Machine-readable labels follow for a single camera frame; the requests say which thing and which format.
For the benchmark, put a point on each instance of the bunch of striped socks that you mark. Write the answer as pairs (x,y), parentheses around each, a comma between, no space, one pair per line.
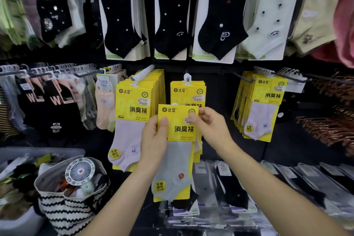
(5,119)

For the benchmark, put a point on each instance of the cream dotted sock pack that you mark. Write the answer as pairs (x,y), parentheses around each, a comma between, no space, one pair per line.
(271,23)

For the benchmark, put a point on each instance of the person's right forearm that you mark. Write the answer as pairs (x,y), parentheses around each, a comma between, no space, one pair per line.
(276,197)

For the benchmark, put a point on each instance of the white tipped peg hook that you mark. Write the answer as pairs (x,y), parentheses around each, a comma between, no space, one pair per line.
(142,74)

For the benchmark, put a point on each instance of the black dotted tall socks bunch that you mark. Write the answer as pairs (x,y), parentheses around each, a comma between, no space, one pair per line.
(52,14)

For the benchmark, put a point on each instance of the black metal peg hook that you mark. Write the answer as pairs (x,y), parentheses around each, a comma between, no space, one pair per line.
(293,77)
(244,78)

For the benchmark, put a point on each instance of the row black socks white cards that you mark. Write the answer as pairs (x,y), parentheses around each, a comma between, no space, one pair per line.
(172,23)

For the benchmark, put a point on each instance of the bunch of pastel sock packs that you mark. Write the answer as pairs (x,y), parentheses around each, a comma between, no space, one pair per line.
(105,105)

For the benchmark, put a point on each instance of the beige sock pack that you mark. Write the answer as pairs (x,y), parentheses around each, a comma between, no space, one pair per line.
(315,17)

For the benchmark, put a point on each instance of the row of clear bagged socks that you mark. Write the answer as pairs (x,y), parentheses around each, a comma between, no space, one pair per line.
(232,188)

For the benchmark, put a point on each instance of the white handheld fan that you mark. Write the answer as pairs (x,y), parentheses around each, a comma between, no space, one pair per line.
(80,171)

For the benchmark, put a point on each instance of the black dotted sock white card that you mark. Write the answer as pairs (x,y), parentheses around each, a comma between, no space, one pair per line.
(119,23)

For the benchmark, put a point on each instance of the person's left hand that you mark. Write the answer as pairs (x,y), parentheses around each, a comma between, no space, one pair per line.
(153,144)

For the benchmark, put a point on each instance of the bunch yellow sock packets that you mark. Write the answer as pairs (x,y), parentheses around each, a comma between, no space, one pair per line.
(268,92)
(188,92)
(127,139)

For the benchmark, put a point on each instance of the yellow packet grey sock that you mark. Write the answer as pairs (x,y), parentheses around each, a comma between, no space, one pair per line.
(174,166)

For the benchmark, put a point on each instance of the row of pastel hanging socks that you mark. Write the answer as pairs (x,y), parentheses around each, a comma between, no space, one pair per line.
(13,9)

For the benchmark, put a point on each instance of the pink garments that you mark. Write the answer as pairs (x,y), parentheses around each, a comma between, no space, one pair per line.
(345,31)

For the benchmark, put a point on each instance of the black white zigzag tote bag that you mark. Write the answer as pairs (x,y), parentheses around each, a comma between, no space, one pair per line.
(66,211)

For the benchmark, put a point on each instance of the person's right hand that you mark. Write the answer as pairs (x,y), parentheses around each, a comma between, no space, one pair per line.
(215,130)

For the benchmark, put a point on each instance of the person's left forearm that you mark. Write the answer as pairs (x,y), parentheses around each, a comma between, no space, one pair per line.
(121,202)

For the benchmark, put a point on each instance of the row black socks peach cuffs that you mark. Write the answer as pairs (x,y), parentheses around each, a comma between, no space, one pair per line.
(58,100)

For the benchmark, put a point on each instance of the clear price tag holder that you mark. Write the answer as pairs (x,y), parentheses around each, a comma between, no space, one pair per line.
(296,87)

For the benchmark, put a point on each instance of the white plastic bin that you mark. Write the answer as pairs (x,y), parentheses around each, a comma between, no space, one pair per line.
(63,151)

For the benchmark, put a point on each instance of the heap of copper hangers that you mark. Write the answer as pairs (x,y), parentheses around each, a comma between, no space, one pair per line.
(332,130)

